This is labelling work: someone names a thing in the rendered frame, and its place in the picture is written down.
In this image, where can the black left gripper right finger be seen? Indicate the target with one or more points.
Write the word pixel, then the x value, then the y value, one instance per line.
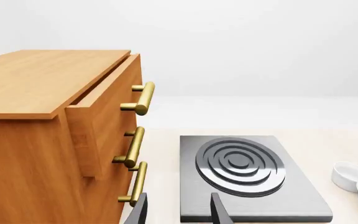
pixel 218 211

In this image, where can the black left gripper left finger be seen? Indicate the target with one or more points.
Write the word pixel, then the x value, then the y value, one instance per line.
pixel 139 212

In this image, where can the flat black stove plate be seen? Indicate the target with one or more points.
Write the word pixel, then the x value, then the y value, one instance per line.
pixel 244 177

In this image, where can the white ramekin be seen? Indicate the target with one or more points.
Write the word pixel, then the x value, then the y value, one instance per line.
pixel 348 173

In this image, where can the wooden cabinet drawer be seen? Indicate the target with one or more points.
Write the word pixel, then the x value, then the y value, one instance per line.
pixel 118 149
pixel 104 112
pixel 117 193

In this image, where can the wooden cabinet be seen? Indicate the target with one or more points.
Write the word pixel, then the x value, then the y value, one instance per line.
pixel 33 140

